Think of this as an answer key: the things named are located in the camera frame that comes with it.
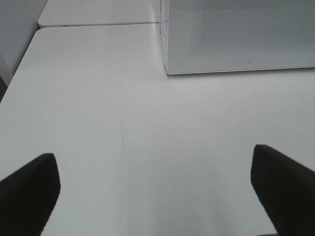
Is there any white microwave oven body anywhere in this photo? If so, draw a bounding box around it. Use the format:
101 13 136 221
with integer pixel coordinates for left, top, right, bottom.
159 0 169 72

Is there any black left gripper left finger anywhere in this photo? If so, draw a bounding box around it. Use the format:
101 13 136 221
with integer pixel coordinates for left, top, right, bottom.
0 153 61 236

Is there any white microwave door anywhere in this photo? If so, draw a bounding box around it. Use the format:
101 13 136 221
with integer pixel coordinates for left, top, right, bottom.
167 0 315 74

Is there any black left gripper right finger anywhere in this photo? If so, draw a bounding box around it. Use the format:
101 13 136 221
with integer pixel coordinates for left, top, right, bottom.
251 145 315 236

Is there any white adjoining table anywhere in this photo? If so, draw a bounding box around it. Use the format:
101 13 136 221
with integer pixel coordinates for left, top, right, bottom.
37 0 160 28

